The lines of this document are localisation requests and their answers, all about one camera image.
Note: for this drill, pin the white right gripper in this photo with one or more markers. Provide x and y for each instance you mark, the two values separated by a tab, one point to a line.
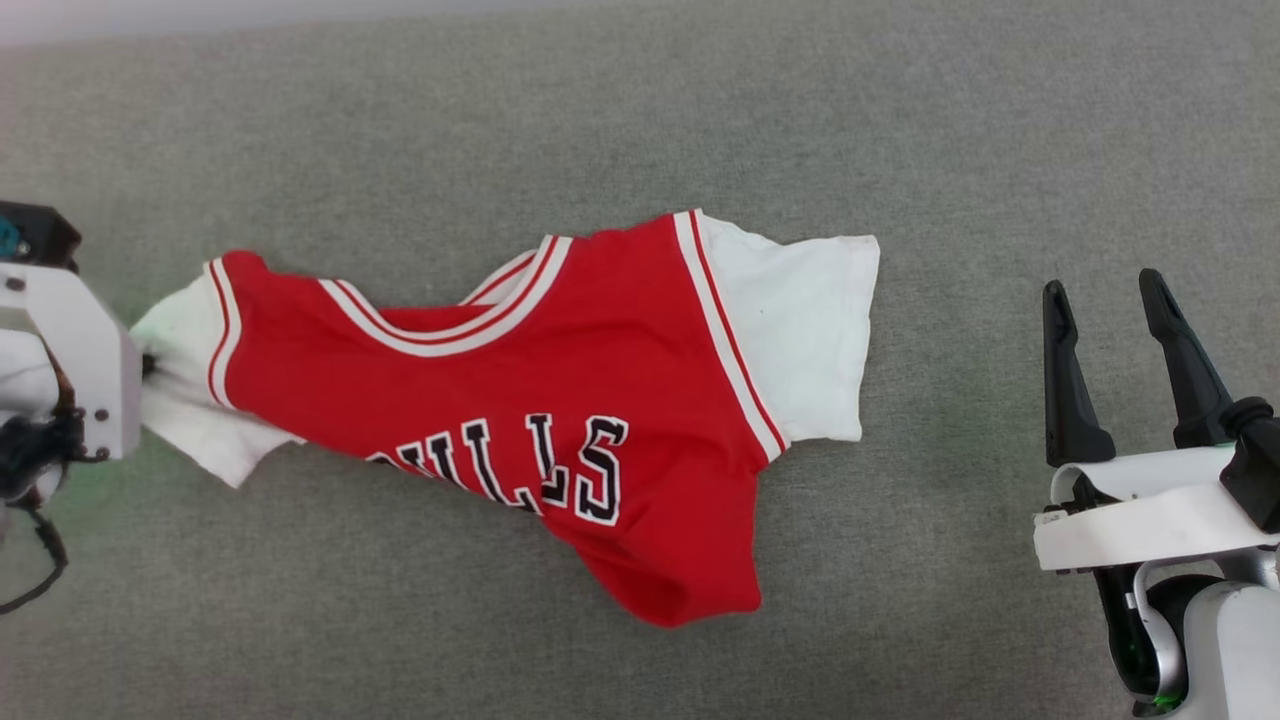
1150	515

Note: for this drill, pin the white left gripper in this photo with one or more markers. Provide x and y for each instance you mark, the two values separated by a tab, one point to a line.
92	345

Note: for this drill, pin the red white Bulls jersey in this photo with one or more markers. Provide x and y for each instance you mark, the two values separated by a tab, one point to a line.
620	370

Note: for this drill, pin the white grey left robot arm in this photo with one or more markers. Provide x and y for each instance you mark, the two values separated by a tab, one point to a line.
15	375

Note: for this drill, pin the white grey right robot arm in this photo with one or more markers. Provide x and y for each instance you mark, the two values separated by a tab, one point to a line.
1235	650

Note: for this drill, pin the grey fabric sofa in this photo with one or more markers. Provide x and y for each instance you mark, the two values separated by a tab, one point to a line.
640	110

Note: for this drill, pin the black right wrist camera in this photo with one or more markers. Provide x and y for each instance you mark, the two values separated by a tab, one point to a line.
1255	470

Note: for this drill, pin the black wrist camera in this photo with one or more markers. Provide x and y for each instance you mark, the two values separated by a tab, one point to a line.
1255	470
40	235

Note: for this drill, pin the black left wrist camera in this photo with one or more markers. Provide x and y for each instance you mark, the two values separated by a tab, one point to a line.
40	235

